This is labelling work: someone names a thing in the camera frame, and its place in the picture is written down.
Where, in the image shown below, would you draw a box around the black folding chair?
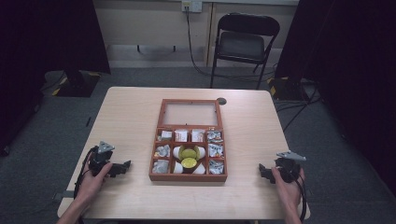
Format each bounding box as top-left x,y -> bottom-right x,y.
210,12 -> 281,91

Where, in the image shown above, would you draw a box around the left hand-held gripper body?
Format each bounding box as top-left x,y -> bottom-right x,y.
88,141 -> 120,178

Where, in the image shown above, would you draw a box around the black floor cables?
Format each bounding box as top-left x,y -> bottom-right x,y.
274,88 -> 322,133

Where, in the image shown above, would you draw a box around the person's right hand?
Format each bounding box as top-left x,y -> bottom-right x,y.
270,166 -> 306,213

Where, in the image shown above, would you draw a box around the green lidded jar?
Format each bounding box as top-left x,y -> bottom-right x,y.
178,145 -> 202,161
180,157 -> 198,174

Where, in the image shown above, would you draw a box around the grey table edge bracket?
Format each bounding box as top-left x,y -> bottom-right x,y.
51,189 -> 77,202

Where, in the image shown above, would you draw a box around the dark curtain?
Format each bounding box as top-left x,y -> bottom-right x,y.
0,0 -> 112,157
275,0 -> 396,198

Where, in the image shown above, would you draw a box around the right hand-held gripper cable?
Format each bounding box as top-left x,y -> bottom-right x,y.
291,169 -> 308,222

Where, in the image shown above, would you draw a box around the left hand-held gripper cable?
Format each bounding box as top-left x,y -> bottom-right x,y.
73,146 -> 98,200

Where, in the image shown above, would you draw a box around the black and yellow stand base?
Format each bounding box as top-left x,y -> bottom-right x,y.
40,69 -> 103,98
266,76 -> 314,101

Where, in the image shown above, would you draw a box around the white wall socket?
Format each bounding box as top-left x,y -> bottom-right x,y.
181,0 -> 204,14

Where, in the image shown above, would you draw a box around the person's left hand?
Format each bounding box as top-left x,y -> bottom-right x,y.
74,161 -> 114,207

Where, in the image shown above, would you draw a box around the wooden compartment box with lid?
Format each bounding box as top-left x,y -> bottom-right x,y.
148,98 -> 229,183

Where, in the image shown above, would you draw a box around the silver and blue packet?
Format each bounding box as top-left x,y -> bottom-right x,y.
208,159 -> 225,175
207,143 -> 225,159
206,130 -> 223,144

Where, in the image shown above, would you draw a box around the hand-held gripper cable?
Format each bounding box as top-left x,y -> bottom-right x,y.
73,146 -> 98,200
291,169 -> 308,222

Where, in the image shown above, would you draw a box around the white and red packet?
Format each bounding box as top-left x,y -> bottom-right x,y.
174,129 -> 189,143
191,129 -> 205,143

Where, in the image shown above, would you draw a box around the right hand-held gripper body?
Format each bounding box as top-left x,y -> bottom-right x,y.
273,150 -> 307,185

